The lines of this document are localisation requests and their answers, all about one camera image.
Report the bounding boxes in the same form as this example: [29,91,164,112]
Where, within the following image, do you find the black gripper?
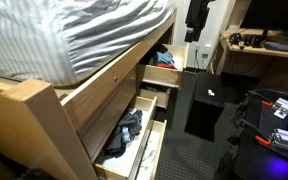
[184,0,216,43]

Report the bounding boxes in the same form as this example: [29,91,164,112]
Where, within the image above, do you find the wooden drawer with colourful clothes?
[137,43,189,90]

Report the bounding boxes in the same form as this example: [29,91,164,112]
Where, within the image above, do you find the closed deep wooden drawer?
[78,68,139,160]

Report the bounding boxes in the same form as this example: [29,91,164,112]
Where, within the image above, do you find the wooden drawer with pale fabric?
[135,119,168,180]

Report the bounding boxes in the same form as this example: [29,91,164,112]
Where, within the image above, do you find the wooden drawer with grey clothes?
[93,95,158,180]

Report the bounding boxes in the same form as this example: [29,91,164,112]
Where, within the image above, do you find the light blue garment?
[156,51,176,66]

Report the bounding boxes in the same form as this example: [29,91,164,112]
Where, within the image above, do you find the red garment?
[157,62,178,70]

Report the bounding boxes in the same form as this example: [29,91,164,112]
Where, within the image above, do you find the black headphones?
[228,32,243,46]

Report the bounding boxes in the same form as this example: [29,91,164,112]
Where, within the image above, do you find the wooden desk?
[214,28,288,76]

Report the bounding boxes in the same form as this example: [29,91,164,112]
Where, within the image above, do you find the black desk gadget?
[242,33,267,48]

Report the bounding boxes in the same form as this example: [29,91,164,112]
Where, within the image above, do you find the black box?
[183,71,226,143]

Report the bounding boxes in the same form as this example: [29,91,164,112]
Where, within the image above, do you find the black flat screen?
[239,0,288,39]

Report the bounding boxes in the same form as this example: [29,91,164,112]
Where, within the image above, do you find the dark keyboard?
[263,40,288,54]

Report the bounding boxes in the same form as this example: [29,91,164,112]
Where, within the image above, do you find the dark grey clothes pile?
[103,108,144,159]

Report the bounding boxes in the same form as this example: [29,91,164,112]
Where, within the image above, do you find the aluminium extrusion bar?
[271,97,288,120]
[270,128,288,156]

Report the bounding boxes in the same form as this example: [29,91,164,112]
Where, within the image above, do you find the pale patterned fabric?
[139,132,162,172]

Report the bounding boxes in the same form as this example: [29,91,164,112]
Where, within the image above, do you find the black robot cart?
[217,88,288,180]

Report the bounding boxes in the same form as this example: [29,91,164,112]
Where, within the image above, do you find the white striped mattress sheet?
[0,0,177,88]

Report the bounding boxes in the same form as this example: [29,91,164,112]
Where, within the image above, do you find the thin black wall cable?
[193,48,202,70]

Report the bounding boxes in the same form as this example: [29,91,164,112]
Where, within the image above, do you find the black clamp with orange handle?
[240,118,273,147]
[247,91,275,109]

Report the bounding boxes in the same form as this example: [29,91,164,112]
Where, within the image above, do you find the wooden bed frame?
[0,8,178,180]

